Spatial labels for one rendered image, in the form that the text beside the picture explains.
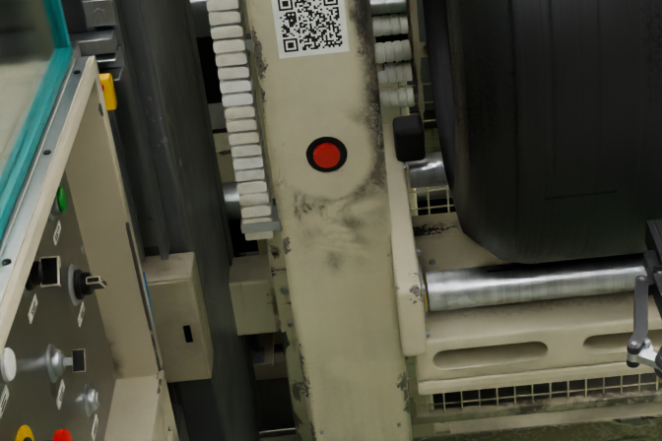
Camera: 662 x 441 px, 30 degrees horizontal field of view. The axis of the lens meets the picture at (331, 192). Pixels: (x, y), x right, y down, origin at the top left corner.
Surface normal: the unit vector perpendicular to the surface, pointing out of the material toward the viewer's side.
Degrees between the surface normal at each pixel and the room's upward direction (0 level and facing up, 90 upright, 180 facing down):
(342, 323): 90
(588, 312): 0
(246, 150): 90
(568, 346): 90
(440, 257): 0
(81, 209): 90
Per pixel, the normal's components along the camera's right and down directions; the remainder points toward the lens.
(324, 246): 0.02, 0.50
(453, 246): -0.11, -0.86
